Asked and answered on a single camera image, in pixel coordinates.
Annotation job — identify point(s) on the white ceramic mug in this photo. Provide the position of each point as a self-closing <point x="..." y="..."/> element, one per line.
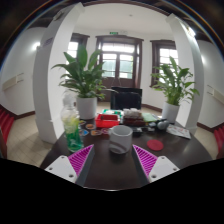
<point x="120" y="140"/>

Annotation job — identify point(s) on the brown box of small items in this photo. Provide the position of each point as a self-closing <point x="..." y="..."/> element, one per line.
<point x="133" y="118"/>

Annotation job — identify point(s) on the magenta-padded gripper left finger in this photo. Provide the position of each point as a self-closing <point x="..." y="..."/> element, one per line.
<point x="63" y="166"/>

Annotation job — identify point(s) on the black flat device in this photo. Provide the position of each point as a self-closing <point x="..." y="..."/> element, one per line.
<point x="137" y="131"/>

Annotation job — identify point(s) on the light green flat pad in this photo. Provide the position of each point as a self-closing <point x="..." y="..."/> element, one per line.
<point x="149" y="117"/>

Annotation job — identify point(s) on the black chair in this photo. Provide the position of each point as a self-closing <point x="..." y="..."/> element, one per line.
<point x="126" y="99"/>

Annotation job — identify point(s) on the red plastic box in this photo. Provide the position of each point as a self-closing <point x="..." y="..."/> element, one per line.
<point x="106" y="122"/>

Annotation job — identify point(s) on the red staircase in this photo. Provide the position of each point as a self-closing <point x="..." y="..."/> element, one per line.
<point x="220" y="141"/>
<point x="6" y="125"/>

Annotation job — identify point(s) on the green exit sign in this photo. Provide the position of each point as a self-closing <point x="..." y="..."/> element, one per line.
<point x="113" y="33"/>

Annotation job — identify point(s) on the white printed paper sheet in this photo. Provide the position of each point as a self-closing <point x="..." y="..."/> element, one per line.
<point x="178" y="131"/>

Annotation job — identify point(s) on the green flat box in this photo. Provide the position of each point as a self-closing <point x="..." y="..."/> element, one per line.
<point x="111" y="111"/>

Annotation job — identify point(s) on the white wall panel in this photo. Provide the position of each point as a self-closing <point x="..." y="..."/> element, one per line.
<point x="13" y="81"/>
<point x="216" y="94"/>

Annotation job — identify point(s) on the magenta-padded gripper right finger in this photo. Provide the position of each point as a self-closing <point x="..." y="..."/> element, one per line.
<point x="161" y="166"/>

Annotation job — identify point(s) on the flat round red coaster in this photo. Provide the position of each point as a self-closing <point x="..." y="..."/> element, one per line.
<point x="155" y="145"/>

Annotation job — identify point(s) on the dark wooden double door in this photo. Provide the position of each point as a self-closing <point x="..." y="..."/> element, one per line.
<point x="119" y="63"/>

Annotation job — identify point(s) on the green plant in white pot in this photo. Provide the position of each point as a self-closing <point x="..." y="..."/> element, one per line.
<point x="86" y="108"/>
<point x="170" y="112"/>

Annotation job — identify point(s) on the clear green-label drink bottle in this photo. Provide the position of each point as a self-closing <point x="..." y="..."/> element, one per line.
<point x="74" y="135"/>

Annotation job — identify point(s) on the dark-framed window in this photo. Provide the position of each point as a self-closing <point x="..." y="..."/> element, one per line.
<point x="165" y="53"/>
<point x="73" y="46"/>

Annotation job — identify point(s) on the grey round device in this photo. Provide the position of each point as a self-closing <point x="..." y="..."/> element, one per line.
<point x="162" y="124"/>

